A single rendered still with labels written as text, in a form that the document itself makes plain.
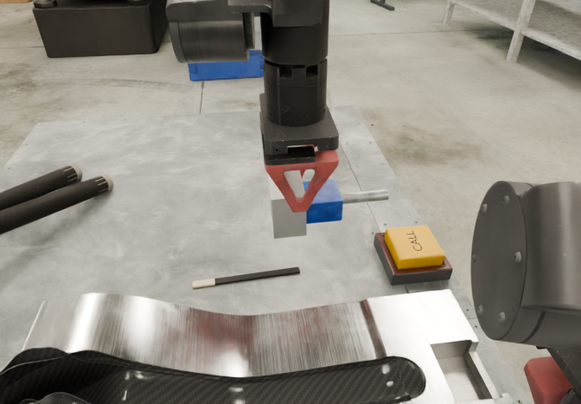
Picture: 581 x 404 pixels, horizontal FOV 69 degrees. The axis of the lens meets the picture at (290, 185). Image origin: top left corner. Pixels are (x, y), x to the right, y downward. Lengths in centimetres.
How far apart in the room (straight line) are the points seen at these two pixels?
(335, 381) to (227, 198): 39
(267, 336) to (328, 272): 19
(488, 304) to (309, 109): 25
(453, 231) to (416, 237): 138
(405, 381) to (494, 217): 24
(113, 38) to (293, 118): 377
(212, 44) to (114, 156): 54
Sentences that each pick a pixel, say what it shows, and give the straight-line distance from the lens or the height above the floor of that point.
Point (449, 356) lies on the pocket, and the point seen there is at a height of 87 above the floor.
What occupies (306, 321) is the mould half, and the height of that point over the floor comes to 88.
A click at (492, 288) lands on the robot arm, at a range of 17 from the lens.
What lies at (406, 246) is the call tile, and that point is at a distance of 57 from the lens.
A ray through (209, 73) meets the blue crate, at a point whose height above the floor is 5.
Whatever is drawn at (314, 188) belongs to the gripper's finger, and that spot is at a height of 98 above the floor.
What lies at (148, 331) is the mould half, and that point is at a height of 92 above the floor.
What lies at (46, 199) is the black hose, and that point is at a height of 85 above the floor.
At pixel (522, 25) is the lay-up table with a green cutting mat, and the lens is 406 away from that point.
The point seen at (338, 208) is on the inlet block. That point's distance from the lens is 45.
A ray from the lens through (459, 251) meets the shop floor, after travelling 187.
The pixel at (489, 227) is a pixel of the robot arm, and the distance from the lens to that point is 18.
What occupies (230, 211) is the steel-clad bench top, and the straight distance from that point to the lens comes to 67.
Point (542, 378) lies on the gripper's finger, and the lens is 29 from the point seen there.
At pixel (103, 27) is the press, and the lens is 411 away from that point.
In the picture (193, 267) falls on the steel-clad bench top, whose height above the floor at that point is 80.
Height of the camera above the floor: 122
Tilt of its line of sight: 36 degrees down
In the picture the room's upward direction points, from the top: straight up
